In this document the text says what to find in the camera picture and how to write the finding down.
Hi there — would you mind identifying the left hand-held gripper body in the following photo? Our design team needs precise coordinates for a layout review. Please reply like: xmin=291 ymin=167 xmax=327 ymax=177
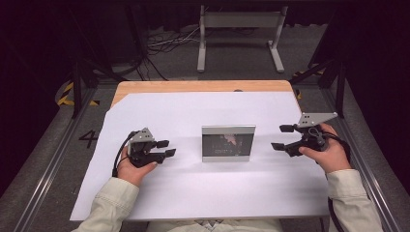
xmin=127 ymin=127 xmax=167 ymax=168

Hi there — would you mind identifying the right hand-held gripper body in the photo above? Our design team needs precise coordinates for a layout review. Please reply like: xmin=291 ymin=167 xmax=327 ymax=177
xmin=283 ymin=111 xmax=338 ymax=158

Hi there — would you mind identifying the silver photo frame black back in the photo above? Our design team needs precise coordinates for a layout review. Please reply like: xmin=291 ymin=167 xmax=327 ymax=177
xmin=201 ymin=125 xmax=256 ymax=163

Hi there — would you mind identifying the person's left hand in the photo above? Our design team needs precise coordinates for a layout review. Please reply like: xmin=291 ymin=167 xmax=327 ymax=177
xmin=116 ymin=146 xmax=159 ymax=188

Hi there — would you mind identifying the person's right hand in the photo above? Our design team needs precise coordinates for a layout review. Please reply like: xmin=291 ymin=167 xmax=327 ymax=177
xmin=298 ymin=123 xmax=352 ymax=175

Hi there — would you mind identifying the yellow black floor tape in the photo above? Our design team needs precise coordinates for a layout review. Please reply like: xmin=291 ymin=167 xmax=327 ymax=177
xmin=57 ymin=81 xmax=101 ymax=107
xmin=291 ymin=69 xmax=306 ymax=101

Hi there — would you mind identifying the black tripod stand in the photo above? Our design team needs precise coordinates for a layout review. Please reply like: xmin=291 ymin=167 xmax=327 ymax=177
xmin=64 ymin=6 xmax=146 ymax=120
xmin=289 ymin=9 xmax=349 ymax=119

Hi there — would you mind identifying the person's torso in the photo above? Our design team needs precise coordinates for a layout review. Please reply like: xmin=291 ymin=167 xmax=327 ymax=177
xmin=144 ymin=217 xmax=284 ymax=232

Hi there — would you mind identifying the grey metal stand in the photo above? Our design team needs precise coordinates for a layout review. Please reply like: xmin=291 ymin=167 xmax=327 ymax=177
xmin=196 ymin=4 xmax=289 ymax=73

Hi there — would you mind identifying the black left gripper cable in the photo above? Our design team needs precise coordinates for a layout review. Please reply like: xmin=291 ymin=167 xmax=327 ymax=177
xmin=111 ymin=130 xmax=139 ymax=178

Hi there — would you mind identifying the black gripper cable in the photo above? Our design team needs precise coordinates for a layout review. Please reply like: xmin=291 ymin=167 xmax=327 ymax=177
xmin=322 ymin=130 xmax=352 ymax=232
xmin=111 ymin=130 xmax=139 ymax=178

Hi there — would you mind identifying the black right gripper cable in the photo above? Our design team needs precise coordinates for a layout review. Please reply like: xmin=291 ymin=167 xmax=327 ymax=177
xmin=322 ymin=130 xmax=352 ymax=232

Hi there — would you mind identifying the aluminium floor rail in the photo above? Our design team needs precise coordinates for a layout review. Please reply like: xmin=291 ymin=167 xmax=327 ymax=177
xmin=13 ymin=86 xmax=98 ymax=232
xmin=322 ymin=86 xmax=404 ymax=232

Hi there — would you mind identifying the bundle of floor cables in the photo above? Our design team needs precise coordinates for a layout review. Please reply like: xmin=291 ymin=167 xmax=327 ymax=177
xmin=146 ymin=25 xmax=201 ymax=81

